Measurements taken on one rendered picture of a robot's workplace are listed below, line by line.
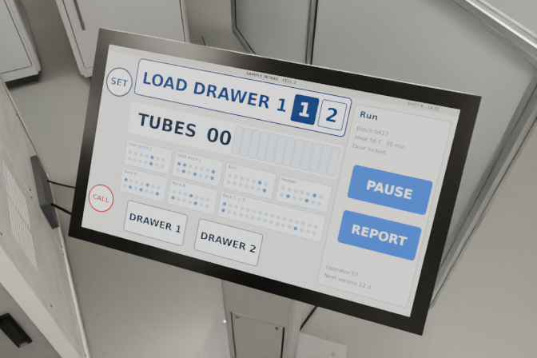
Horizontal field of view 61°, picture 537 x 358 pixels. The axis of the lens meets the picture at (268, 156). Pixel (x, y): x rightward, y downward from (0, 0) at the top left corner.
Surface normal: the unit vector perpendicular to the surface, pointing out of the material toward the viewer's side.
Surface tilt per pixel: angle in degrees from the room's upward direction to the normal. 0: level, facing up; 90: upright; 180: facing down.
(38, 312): 90
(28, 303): 90
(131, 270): 1
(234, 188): 50
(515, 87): 90
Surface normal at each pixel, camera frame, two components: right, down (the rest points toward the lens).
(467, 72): -0.92, 0.26
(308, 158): -0.22, 0.07
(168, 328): 0.01, -0.70
